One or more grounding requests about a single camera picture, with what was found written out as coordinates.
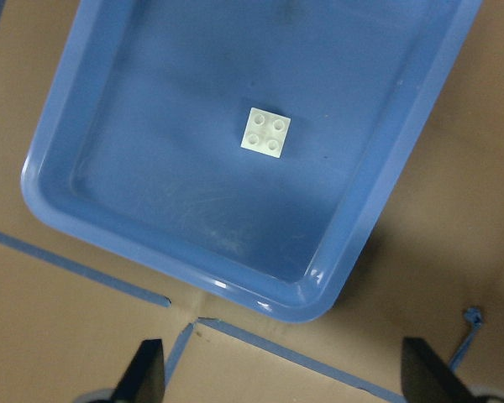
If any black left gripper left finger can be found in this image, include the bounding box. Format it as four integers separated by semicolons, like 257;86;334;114
109;338;165;402

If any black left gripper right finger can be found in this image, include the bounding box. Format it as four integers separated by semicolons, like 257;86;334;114
401;337;475;403

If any white block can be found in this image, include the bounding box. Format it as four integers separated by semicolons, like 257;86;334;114
240;107;291;159

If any blue plastic tray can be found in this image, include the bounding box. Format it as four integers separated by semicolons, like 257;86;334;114
21;1;480;322

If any brown paper table cover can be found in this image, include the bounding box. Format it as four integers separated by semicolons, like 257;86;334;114
0;1;504;402

